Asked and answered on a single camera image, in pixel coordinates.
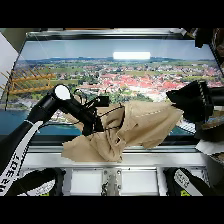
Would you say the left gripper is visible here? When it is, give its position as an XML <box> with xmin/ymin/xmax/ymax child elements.
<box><xmin>81</xmin><ymin>111</ymin><xmax>105</xmax><ymax>137</ymax></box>

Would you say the beige garment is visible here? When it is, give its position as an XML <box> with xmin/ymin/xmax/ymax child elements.
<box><xmin>61</xmin><ymin>99</ymin><xmax>185</xmax><ymax>164</ymax></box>

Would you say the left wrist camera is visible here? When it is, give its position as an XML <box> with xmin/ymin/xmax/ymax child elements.
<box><xmin>85</xmin><ymin>95</ymin><xmax>111</xmax><ymax>112</ymax></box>

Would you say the black cable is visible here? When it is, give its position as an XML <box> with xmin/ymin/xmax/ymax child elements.
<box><xmin>72</xmin><ymin>88</ymin><xmax>126</xmax><ymax>133</ymax></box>

